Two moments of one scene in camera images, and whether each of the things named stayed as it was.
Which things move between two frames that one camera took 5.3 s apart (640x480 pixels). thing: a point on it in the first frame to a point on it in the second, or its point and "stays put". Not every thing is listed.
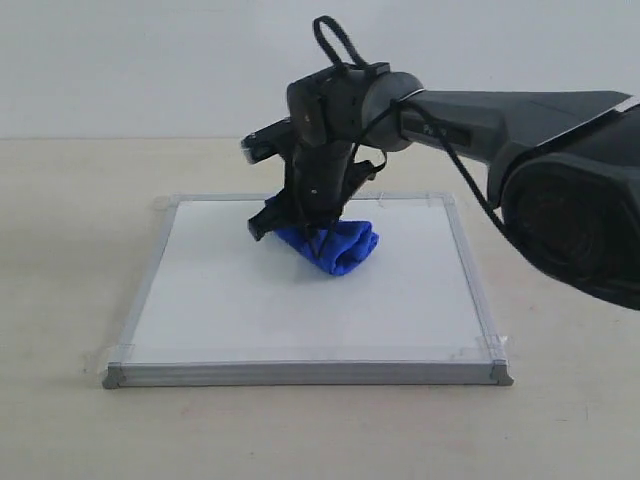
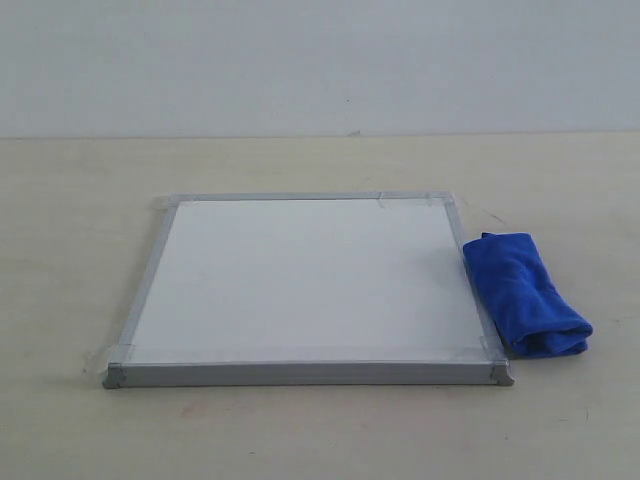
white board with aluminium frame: x=210 y=306 stays put
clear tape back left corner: x=166 y=203 stays put
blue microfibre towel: x=345 y=248 to x=531 y=313
